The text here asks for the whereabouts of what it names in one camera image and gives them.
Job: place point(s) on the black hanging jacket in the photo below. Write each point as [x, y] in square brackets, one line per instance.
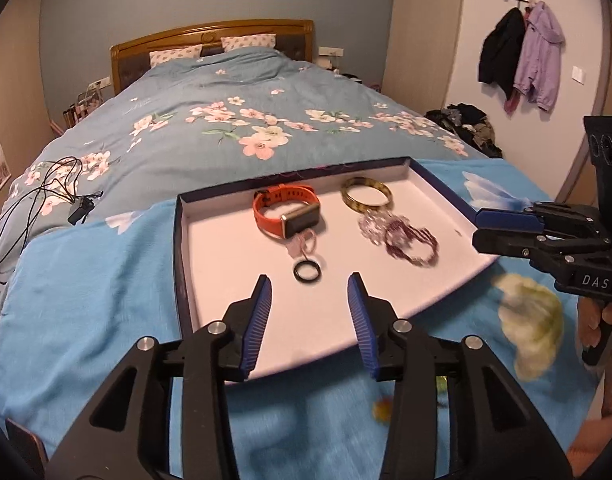
[501, 52]

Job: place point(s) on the purple hanging jacket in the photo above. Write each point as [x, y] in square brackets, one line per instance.
[538, 74]

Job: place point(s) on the white wall switch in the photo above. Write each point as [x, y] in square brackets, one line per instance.
[578, 75]

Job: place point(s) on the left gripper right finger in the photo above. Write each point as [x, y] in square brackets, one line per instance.
[495, 432]

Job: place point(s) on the wooden headboard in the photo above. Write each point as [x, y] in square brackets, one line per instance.
[131, 60]

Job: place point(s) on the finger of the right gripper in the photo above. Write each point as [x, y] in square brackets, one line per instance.
[531, 217]
[526, 247]

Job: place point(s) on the pile of dark clothes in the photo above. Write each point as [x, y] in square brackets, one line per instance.
[470, 124]

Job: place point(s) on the floral pillow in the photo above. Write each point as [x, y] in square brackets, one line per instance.
[162, 56]
[230, 43]

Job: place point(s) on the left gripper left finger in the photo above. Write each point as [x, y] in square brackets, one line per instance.
[123, 431]

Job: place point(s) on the dark blue shallow box tray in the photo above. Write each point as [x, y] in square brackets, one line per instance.
[219, 253]

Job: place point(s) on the blue floral bedspread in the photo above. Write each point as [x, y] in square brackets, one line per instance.
[168, 202]

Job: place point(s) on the orange smart watch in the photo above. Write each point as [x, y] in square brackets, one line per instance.
[285, 210]

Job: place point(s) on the right floral pillow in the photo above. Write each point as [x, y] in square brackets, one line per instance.
[230, 43]

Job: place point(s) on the right hand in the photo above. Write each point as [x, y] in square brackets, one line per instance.
[590, 314]

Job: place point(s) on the left floral pillow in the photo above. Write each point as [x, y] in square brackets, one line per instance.
[162, 56]

